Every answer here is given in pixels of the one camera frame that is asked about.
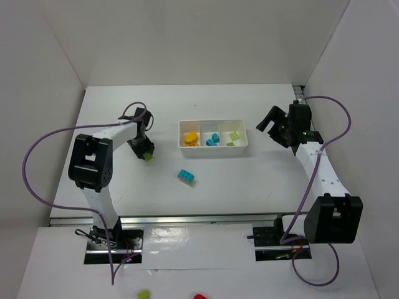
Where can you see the teal two-by-two lego brick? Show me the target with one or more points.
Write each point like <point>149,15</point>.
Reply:
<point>215,138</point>

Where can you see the yellow butterfly lego block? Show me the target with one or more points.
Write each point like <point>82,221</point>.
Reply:
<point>191,137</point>

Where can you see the red object at edge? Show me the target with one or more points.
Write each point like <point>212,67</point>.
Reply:
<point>199,296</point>

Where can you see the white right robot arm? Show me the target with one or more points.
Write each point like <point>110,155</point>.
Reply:
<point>327,213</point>

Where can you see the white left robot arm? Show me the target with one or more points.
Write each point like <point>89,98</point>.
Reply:
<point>91,166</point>

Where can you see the green lego brick foreground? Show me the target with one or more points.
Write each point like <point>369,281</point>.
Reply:
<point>144,294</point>

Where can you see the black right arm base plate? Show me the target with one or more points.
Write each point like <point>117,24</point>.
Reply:
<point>267,246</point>

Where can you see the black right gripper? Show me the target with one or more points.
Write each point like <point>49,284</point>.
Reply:
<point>278,125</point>

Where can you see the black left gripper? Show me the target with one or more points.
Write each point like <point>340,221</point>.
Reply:
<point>143,149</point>

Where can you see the small teal lego block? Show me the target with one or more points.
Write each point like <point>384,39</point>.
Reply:
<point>210,142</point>

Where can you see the white three-compartment container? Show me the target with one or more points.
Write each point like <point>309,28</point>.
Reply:
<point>205,128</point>

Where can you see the light blue rounded lego block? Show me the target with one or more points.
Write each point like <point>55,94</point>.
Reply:
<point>186,177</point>

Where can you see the small green lego brick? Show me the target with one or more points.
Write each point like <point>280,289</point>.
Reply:
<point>148,157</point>

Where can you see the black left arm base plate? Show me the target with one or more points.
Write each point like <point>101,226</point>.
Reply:
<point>129,248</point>

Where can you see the aluminium table edge rail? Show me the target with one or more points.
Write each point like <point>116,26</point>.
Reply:
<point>138,221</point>

